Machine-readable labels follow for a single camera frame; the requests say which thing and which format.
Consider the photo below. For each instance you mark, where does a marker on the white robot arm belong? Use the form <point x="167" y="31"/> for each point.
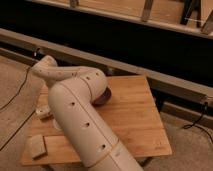
<point x="73" y="92"/>

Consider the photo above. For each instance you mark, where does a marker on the dark brown bowl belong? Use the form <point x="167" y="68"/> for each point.
<point x="103" y="98"/>

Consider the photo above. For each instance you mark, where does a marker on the white paper cup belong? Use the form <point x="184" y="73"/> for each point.
<point x="56" y="125"/>

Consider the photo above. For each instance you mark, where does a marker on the white snack packet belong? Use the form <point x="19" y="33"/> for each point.
<point x="43" y="112"/>

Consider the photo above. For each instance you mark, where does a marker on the beige sponge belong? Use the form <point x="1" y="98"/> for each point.
<point x="36" y="146"/>

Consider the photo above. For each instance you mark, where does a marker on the grey metal floor rail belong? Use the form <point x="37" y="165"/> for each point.
<point x="162" y="82"/>

